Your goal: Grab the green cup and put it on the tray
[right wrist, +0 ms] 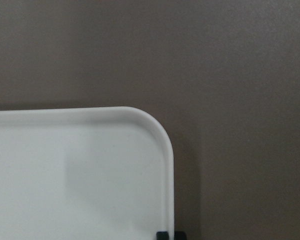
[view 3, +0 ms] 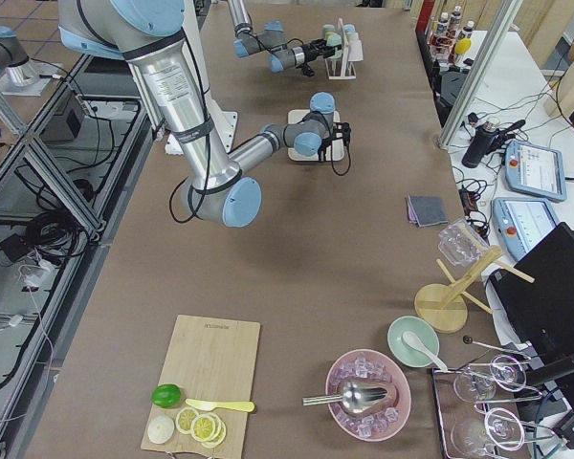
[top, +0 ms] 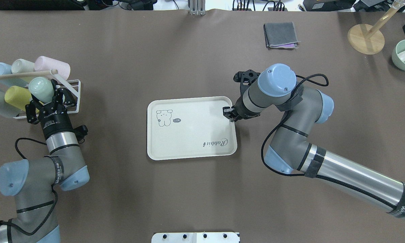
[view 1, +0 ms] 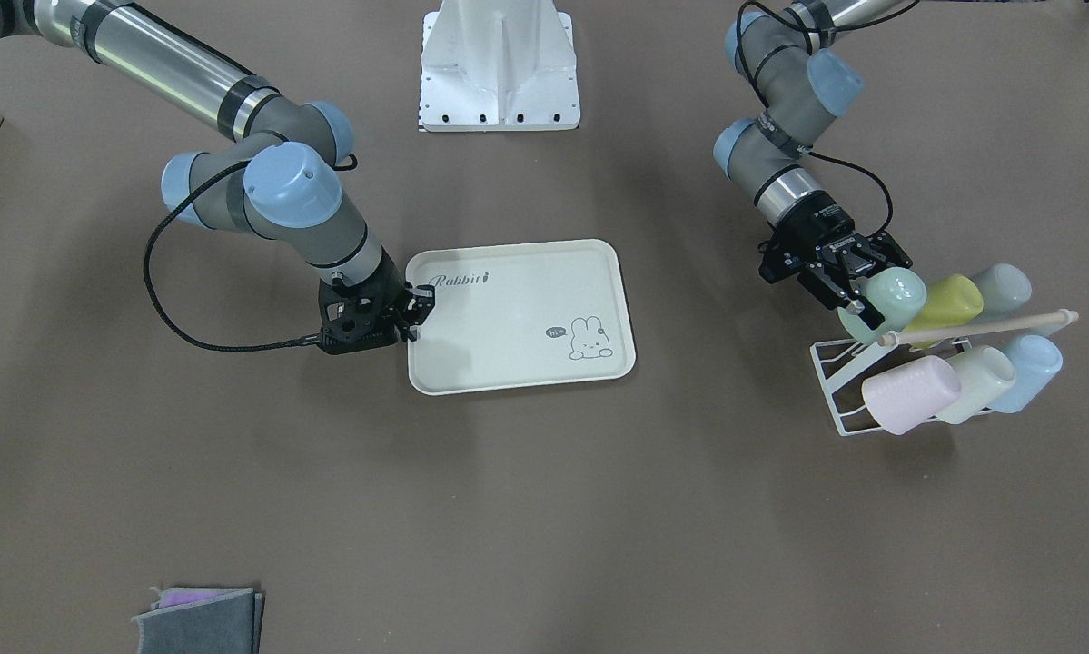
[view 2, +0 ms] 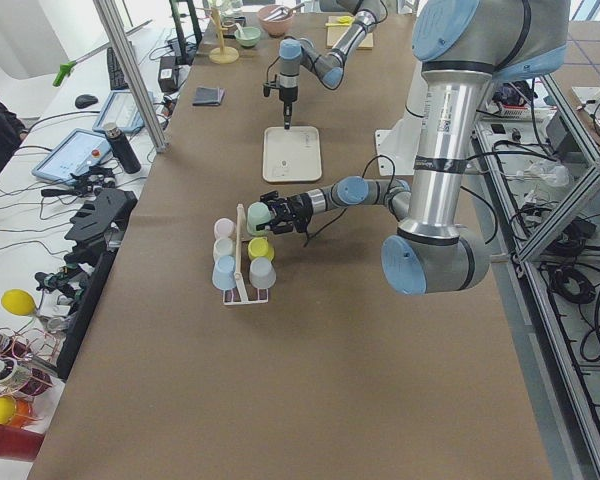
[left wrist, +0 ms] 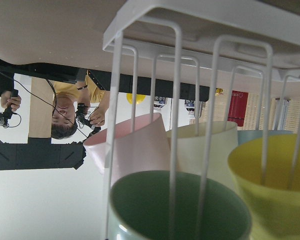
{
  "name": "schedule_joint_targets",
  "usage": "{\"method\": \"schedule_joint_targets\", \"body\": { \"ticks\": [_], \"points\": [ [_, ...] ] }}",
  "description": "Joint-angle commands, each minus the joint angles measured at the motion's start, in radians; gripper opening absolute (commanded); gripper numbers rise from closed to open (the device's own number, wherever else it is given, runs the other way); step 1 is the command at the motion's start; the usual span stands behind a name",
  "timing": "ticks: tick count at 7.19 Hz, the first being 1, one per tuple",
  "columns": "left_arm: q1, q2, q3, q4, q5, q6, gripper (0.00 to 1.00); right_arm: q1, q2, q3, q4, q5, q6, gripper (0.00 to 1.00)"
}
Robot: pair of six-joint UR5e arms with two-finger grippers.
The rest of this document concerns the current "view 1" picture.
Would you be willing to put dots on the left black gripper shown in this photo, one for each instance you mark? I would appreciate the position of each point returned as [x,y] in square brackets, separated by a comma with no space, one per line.
[819,222]

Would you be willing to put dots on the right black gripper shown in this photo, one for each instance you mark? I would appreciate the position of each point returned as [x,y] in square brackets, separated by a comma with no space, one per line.
[388,282]

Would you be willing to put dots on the green cup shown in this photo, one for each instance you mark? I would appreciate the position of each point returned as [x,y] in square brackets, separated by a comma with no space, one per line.
[898,293]

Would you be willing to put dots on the cream rabbit tray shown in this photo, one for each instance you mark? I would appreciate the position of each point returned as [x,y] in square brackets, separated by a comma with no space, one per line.
[521,315]

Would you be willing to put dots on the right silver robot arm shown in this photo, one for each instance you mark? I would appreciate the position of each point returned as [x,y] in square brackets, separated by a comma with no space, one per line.
[278,180]

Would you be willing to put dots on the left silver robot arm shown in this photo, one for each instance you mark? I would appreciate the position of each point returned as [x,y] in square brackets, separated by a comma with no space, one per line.
[803,86]

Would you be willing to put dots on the yellow cup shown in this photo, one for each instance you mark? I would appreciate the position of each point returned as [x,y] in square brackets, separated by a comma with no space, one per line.
[951,301]

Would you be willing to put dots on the pink cup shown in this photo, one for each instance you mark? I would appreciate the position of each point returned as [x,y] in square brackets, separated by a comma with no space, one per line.
[906,396]

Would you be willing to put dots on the cream white cup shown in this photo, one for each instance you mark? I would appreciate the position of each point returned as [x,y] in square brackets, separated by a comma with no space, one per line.
[985,374]

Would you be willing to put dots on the grey blue cup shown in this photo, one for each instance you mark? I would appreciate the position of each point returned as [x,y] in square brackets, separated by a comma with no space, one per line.
[1004,288]

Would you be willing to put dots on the light blue cup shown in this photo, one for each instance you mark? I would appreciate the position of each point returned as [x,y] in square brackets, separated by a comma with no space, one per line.
[1036,361]

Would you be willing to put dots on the grey folded cloth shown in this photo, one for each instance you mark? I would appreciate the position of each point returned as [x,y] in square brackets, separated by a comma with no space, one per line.
[202,620]

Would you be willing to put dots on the white wire cup rack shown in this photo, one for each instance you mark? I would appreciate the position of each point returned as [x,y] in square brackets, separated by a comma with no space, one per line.
[842,365]

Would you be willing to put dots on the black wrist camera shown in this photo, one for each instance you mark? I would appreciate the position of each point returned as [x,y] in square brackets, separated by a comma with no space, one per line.
[777,262]

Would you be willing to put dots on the white mounting post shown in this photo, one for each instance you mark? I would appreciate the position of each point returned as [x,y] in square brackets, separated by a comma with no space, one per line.
[498,65]

